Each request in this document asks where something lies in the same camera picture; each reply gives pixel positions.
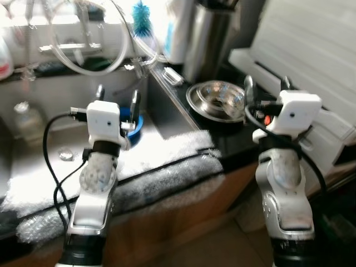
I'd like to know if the small white clip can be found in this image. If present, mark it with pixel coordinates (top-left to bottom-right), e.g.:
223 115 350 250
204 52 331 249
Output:
163 67 184 87

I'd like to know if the white appliance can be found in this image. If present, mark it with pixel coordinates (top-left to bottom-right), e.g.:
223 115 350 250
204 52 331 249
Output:
228 0 356 195

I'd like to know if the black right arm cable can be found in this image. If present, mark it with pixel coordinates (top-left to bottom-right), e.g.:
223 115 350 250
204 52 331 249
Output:
245 103 329 195

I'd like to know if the white looped hose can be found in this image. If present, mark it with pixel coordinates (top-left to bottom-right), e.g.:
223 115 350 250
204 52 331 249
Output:
47 0 131 76

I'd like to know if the clear glass bottle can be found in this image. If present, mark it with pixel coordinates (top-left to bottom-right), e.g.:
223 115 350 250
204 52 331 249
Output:
14 101 45 145

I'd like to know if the steel kitchen sink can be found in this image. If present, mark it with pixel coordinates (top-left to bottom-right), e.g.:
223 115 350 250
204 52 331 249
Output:
0 70 195 212

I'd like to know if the white bottle blue label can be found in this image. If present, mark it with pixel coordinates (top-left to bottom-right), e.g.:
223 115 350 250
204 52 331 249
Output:
167 0 192 65

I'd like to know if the steel knife block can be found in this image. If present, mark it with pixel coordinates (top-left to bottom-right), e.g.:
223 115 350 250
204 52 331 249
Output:
184 0 237 84

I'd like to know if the blue bottle brush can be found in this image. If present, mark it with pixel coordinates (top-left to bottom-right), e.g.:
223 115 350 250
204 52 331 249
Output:
132 0 152 37

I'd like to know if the wooden cabinet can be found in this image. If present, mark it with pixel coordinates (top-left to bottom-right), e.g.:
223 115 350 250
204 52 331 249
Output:
0 161 356 267

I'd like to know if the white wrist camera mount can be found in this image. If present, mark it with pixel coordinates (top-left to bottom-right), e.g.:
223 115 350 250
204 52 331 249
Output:
86 101 130 148
253 91 323 137

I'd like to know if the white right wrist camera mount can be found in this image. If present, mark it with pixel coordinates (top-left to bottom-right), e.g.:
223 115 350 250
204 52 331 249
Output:
253 91 323 137

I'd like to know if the blue bowl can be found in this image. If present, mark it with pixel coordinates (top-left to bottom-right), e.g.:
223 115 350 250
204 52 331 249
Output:
120 108 144 140

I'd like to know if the bubble wrap sheet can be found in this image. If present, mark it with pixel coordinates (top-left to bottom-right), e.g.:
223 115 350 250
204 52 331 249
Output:
0 131 226 245

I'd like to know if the flexible metal faucet hose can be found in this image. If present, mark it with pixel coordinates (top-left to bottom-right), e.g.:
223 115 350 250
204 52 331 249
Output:
21 0 151 80

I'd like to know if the large steel plate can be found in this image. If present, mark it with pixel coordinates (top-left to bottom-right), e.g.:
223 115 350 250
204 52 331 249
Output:
186 81 248 123

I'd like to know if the chrome faucet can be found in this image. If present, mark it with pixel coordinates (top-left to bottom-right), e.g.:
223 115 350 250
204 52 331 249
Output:
39 43 103 53

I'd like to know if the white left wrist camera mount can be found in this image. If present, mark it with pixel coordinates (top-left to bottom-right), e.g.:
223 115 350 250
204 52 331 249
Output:
86 101 130 148

